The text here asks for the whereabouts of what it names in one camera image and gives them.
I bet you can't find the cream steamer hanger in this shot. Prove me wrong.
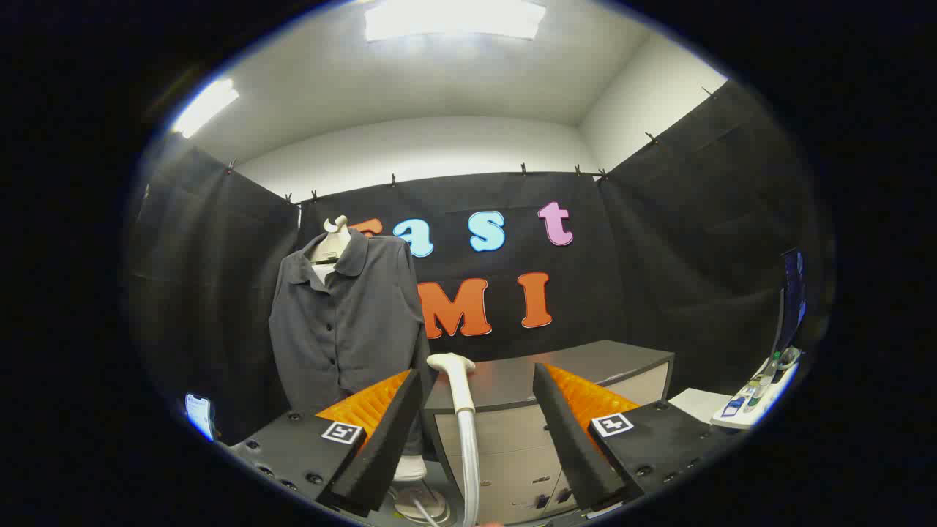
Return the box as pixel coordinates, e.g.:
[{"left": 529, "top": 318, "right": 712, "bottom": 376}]
[{"left": 311, "top": 215, "right": 352, "bottom": 286}]

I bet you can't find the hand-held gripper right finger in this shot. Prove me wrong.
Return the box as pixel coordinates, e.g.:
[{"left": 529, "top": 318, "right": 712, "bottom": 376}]
[{"left": 532, "top": 362, "right": 740, "bottom": 513}]

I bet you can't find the dark grey button shirt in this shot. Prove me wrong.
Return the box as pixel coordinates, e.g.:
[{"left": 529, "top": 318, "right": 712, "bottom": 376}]
[{"left": 269, "top": 228, "right": 434, "bottom": 458}]

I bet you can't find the grey low cabinet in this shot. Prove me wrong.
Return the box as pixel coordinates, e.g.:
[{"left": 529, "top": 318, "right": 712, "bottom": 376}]
[{"left": 423, "top": 340, "right": 676, "bottom": 524}]

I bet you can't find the smartphone with lit screen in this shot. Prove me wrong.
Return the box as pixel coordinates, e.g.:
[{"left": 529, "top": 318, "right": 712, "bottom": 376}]
[{"left": 184, "top": 393, "right": 214, "bottom": 441}]

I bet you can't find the white paper sheet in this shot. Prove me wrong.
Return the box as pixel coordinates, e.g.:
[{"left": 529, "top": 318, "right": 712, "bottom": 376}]
[{"left": 670, "top": 388, "right": 733, "bottom": 424}]

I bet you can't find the black backdrop cloth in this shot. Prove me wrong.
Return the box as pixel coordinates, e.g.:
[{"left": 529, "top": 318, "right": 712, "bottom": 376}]
[{"left": 128, "top": 81, "right": 828, "bottom": 447}]

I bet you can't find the white garment steamer base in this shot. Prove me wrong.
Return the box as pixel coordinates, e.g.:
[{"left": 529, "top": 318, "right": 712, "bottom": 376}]
[{"left": 392, "top": 455, "right": 449, "bottom": 522}]

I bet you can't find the white garment steamer head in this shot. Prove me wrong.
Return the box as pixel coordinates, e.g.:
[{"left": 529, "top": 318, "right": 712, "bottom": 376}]
[{"left": 427, "top": 353, "right": 482, "bottom": 527}]

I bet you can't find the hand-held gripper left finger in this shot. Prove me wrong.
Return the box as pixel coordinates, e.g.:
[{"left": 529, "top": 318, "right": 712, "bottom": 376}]
[{"left": 231, "top": 368, "right": 425, "bottom": 519}]

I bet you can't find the dark computer monitor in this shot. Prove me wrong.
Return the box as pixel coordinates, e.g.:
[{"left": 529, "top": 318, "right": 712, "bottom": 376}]
[{"left": 772, "top": 247, "right": 808, "bottom": 356}]

